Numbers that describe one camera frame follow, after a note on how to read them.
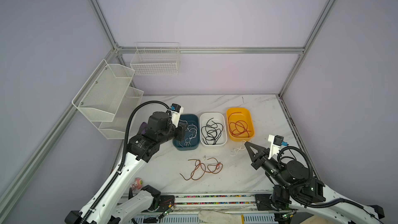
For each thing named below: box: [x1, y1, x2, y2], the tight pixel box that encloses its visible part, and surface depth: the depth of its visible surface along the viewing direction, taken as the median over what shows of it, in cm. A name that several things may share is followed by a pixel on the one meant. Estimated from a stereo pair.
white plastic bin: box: [200, 112, 228, 147], surface depth 100 cm
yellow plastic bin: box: [226, 107, 255, 142], surface depth 105 cm
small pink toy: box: [132, 177, 144, 190], surface depth 78 cm
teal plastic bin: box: [172, 114, 201, 151], surface depth 95 cm
